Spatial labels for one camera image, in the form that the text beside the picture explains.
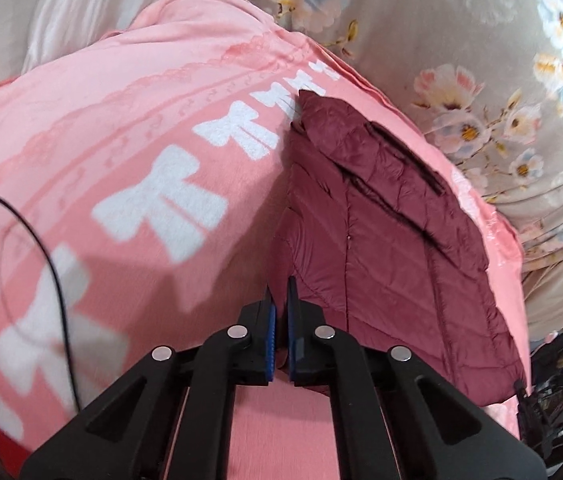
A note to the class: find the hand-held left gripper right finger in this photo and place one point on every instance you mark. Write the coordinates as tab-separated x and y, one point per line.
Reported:
295	355

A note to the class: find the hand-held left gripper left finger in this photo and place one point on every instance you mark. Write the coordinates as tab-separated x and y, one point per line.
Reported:
271	345

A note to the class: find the maroon puffer jacket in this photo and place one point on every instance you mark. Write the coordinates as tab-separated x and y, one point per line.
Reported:
391	260

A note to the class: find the pink blanket with white bows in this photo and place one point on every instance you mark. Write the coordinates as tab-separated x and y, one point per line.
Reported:
136	160

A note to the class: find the red cloth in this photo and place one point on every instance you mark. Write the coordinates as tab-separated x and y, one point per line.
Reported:
6	447

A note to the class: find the grey floral cloth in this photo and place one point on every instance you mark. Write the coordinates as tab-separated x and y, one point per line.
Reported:
486	50

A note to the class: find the white satin curtain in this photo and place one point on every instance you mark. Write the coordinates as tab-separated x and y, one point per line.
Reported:
76	5

